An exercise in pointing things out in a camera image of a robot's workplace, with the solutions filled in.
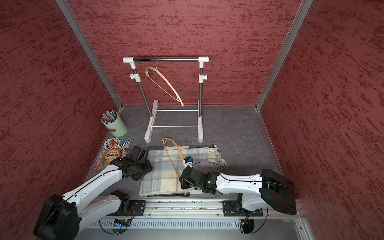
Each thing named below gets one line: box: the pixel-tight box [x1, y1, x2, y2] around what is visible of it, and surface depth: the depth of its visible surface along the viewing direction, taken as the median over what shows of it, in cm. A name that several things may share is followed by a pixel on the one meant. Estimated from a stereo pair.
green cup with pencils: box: [100, 109, 128, 137], surface depth 98 cm
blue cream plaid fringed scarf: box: [139, 146, 228, 196], surface depth 85 cm
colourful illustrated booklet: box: [93, 136, 132, 170], surface depth 97 cm
